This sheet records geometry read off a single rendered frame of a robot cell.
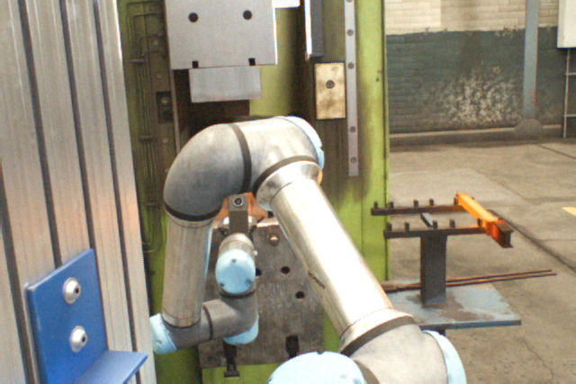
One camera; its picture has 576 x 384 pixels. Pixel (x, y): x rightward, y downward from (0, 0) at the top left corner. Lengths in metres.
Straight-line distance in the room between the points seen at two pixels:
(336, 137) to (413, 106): 6.06
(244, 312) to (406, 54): 6.82
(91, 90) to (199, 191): 0.45
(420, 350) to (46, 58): 0.56
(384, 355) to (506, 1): 7.64
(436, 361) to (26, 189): 0.54
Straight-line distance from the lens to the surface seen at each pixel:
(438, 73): 7.96
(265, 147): 0.91
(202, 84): 1.70
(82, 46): 0.47
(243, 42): 1.69
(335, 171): 1.89
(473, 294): 1.83
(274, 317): 1.82
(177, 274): 1.04
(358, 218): 1.94
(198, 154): 0.90
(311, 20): 1.80
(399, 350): 0.77
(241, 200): 1.33
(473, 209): 1.70
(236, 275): 1.14
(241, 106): 1.80
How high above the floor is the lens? 1.42
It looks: 12 degrees down
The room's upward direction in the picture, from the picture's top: 3 degrees counter-clockwise
